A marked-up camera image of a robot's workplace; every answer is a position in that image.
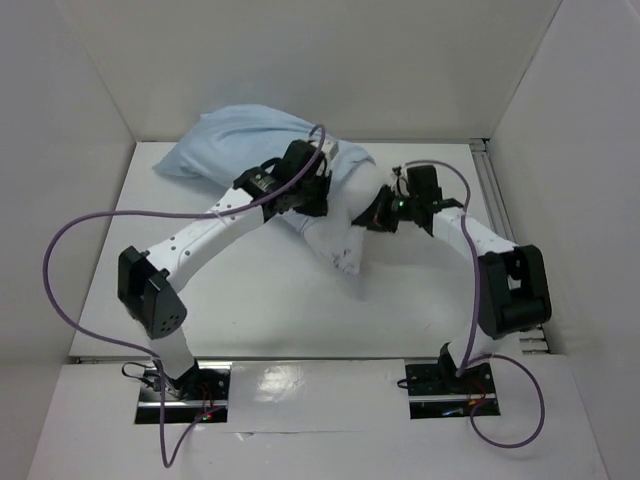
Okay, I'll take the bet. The white pillow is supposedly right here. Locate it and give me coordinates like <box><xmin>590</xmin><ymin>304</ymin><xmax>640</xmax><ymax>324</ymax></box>
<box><xmin>282</xmin><ymin>161</ymin><xmax>386</xmax><ymax>275</ymax></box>

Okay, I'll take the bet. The light blue pillowcase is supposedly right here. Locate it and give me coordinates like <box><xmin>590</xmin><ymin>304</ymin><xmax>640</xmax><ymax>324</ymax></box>
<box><xmin>153</xmin><ymin>104</ymin><xmax>385</xmax><ymax>193</ymax></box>

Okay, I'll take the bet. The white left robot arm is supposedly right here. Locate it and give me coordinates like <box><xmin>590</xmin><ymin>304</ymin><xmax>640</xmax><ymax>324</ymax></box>
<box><xmin>117</xmin><ymin>139</ymin><xmax>338</xmax><ymax>399</ymax></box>

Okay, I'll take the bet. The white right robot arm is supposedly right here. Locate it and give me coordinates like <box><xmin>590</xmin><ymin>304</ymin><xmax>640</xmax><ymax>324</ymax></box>
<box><xmin>354</xmin><ymin>160</ymin><xmax>552</xmax><ymax>393</ymax></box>

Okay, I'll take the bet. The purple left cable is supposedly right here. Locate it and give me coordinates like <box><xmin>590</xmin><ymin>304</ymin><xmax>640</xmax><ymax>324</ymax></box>
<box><xmin>42</xmin><ymin>123</ymin><xmax>329</xmax><ymax>469</ymax></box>

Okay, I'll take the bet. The purple cable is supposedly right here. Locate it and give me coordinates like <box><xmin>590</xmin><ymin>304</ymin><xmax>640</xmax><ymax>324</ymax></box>
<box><xmin>392</xmin><ymin>159</ymin><xmax>547</xmax><ymax>449</ymax></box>
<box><xmin>42</xmin><ymin>123</ymin><xmax>329</xmax><ymax>469</ymax></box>

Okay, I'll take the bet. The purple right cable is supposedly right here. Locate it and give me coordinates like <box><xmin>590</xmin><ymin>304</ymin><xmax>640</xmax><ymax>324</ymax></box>
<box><xmin>392</xmin><ymin>159</ymin><xmax>547</xmax><ymax>449</ymax></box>

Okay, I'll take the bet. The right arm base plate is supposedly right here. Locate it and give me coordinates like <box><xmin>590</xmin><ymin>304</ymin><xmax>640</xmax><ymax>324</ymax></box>
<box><xmin>396</xmin><ymin>359</ymin><xmax>501</xmax><ymax>420</ymax></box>

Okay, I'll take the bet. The aluminium frame rail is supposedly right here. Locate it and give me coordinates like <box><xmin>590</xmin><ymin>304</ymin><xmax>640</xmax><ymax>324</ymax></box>
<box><xmin>470</xmin><ymin>139</ymin><xmax>550</xmax><ymax>355</ymax></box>

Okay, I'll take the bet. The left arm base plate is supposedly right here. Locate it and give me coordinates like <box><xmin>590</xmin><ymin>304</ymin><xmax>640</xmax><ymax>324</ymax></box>
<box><xmin>121</xmin><ymin>361</ymin><xmax>231</xmax><ymax>425</ymax></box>

